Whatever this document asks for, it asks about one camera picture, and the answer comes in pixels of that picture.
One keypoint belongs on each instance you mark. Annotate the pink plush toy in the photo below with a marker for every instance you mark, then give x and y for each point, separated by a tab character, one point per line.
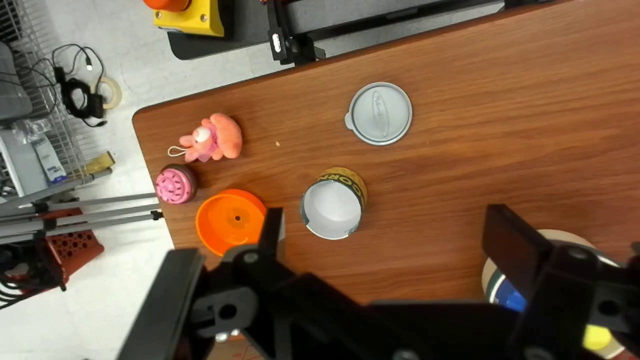
222	137

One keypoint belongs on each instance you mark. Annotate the wooden table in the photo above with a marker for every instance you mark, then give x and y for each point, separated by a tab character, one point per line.
467	133

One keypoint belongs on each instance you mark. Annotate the red perforated bracket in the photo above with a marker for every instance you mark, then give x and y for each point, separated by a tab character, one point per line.
73	252

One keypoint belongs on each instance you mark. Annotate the blue toy block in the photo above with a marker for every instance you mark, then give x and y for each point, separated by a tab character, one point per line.
512	299

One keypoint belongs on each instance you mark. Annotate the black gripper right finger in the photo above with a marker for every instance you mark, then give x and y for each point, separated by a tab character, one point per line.
572	301

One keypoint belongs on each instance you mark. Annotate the yellow corn can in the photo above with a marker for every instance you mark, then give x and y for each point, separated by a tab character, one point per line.
331	207

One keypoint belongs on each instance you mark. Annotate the silver camera tripod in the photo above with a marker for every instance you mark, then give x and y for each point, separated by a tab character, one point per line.
80	210

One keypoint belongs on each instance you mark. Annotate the clear tape roll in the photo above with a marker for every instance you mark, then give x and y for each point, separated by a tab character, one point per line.
115	93

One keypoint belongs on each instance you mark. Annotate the yellow toy block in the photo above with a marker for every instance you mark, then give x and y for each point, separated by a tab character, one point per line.
597	339

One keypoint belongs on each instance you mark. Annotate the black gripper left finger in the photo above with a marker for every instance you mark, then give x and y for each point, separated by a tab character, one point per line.
172	301

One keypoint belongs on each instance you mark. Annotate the yellow emergency stop button box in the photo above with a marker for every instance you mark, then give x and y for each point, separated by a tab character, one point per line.
192	20

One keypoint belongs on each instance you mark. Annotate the pink frosted toy donut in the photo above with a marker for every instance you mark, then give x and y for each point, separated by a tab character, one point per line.
174	185

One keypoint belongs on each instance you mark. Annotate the black perforated breadboard table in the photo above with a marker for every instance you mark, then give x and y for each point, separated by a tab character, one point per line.
400	16

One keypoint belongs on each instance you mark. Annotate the grey round plastic lid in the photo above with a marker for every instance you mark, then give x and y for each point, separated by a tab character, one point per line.
380	113

